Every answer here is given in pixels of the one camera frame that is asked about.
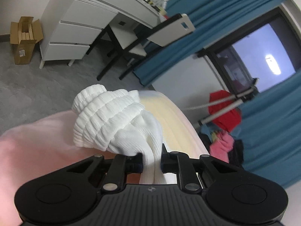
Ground white sock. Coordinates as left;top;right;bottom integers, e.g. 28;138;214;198
72;84;179;185

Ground blue curtain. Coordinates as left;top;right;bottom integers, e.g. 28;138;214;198
133;0;290;85
200;71;301;189

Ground black garment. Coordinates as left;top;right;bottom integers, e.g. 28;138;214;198
227;139;245;167

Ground cardboard box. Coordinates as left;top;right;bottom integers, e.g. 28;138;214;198
10;16;44;65

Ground dark framed window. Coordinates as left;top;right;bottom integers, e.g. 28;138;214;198
198;6;301;97

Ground pink garment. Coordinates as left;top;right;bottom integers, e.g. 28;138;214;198
209;132;234;163

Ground pastel rainbow bed blanket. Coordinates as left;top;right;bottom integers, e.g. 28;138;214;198
0;89;211;226

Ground red garment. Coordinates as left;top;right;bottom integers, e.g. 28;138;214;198
208;90;242;132

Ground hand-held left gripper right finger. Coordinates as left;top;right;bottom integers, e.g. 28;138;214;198
160;151;240;193

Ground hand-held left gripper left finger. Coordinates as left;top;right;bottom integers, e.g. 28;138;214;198
66;154;143;192

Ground white drawer desk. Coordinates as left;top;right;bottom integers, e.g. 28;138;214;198
39;0;167;69

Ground white and black chair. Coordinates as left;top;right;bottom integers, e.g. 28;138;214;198
96;13;195;80

